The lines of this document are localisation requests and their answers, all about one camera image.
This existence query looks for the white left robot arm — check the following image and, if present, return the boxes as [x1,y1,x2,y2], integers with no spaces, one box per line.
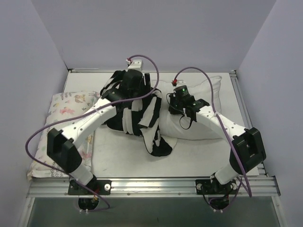
[47,70,151,194]

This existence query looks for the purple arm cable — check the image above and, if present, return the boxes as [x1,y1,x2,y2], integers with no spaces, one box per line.
[171,67,253,211]
[25,54,160,211]

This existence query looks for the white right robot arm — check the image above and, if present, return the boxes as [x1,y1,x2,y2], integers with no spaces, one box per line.
[168,85,267,193]

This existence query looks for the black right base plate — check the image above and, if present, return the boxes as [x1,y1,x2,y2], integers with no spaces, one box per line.
[195,178,237,195]

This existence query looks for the aluminium front rail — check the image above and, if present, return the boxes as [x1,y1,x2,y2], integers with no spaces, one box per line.
[27,176,281,198]

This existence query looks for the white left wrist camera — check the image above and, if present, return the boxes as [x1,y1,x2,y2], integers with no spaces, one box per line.
[126,59,143,72]

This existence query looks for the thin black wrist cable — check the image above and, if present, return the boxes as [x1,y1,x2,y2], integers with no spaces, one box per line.
[179,114,194,130]

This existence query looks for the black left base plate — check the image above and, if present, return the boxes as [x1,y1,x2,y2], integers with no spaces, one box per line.
[67,179,112,195]

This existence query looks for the black white checkered pillowcase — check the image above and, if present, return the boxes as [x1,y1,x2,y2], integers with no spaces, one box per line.
[100,70,174,157]

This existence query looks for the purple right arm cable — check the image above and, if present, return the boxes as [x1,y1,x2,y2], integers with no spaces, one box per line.
[171,67,253,211]

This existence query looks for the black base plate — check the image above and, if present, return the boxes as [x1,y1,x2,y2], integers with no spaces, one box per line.
[195,178,237,195]
[67,179,112,195]

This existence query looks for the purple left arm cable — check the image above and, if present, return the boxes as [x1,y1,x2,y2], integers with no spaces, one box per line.
[25,54,160,211]

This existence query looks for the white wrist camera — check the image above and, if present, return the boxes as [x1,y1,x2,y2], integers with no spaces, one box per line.
[171,79,186,87]
[126,59,143,72]

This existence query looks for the aluminium right side rail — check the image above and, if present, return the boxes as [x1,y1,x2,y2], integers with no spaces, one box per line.
[229,70,270,177]

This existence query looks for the aluminium rail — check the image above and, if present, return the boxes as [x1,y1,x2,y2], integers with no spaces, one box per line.
[27,176,281,198]
[229,70,270,177]

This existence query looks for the floral animal print pillow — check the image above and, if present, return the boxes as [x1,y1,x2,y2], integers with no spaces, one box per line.
[27,91,99,181]

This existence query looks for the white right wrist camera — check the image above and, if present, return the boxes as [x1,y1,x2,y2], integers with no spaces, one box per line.
[171,79,186,87]

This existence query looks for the white pillow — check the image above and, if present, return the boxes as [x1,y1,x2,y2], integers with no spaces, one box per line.
[152,76,225,140]

